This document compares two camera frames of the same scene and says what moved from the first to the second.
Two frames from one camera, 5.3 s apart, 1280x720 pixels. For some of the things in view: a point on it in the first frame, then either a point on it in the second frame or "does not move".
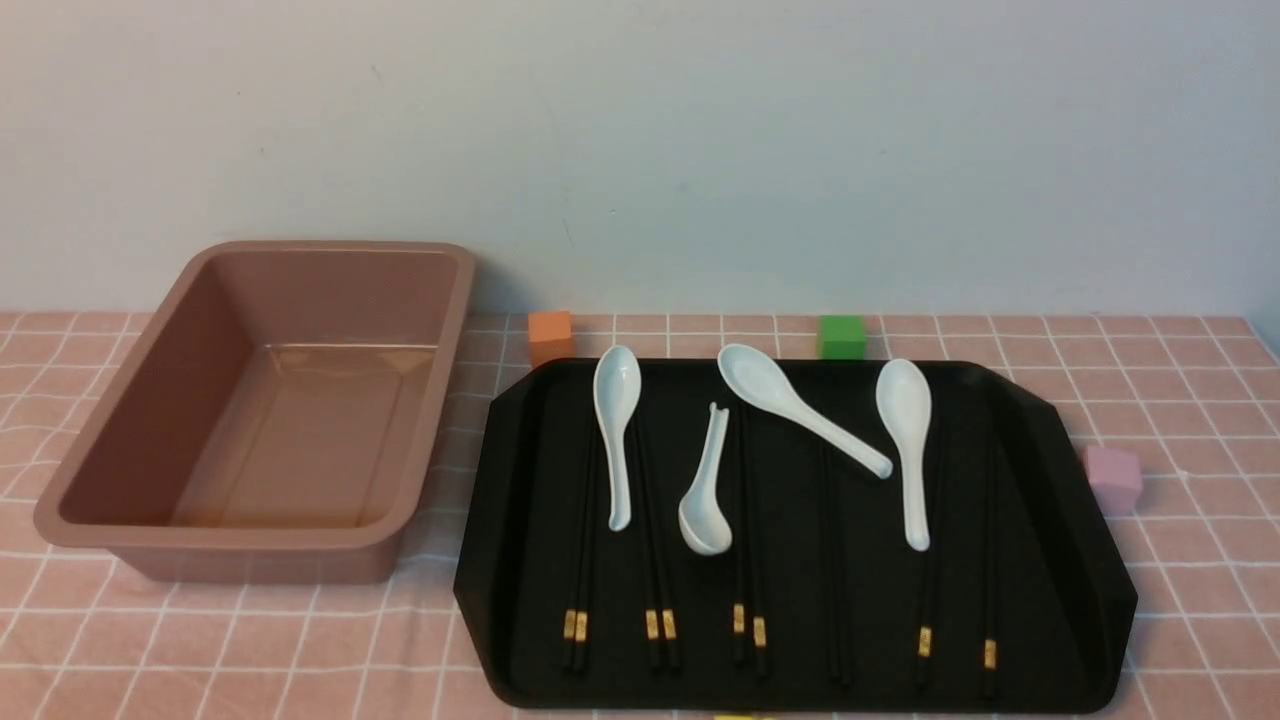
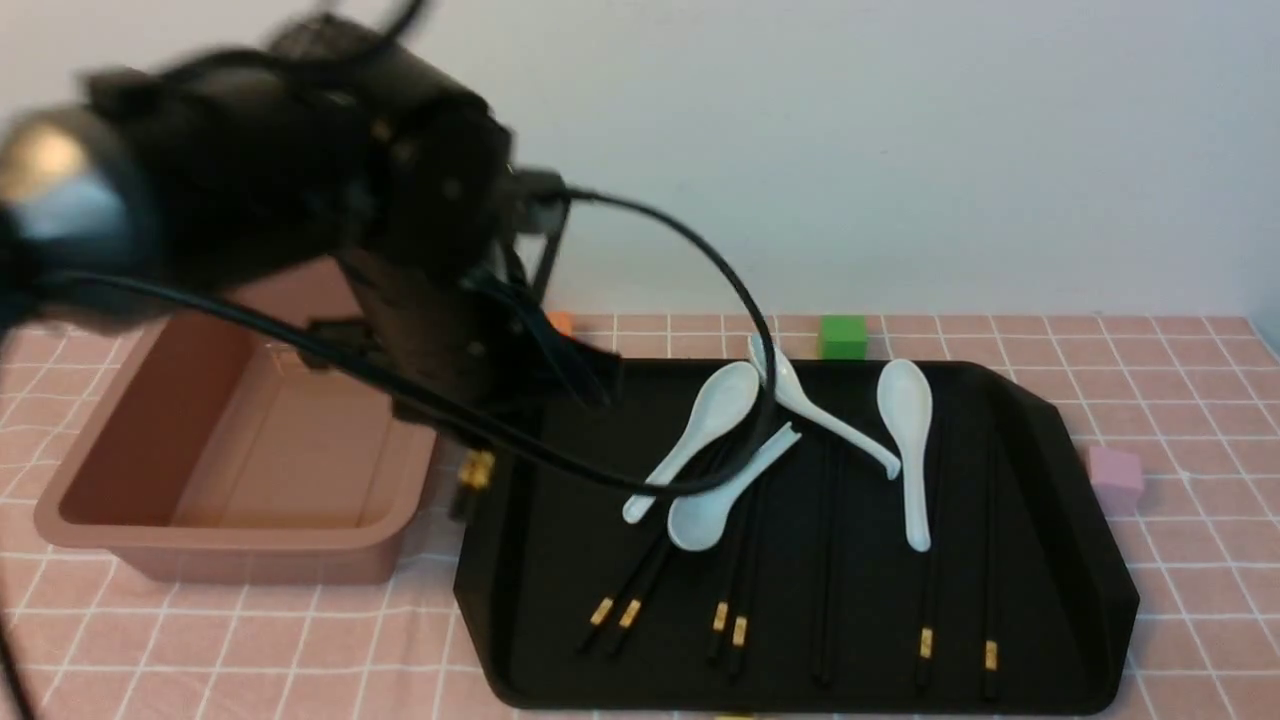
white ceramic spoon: [617, 382] → [723, 395]
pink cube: [1116, 478] does not move
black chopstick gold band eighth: [989, 655] does not move
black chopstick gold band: [569, 626] → [475, 471]
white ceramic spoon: [905, 399] does not move
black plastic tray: [762, 565] does not move
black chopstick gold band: [583, 607] → [473, 472]
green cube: [842, 337] does not move
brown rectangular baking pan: [293, 415] does not move
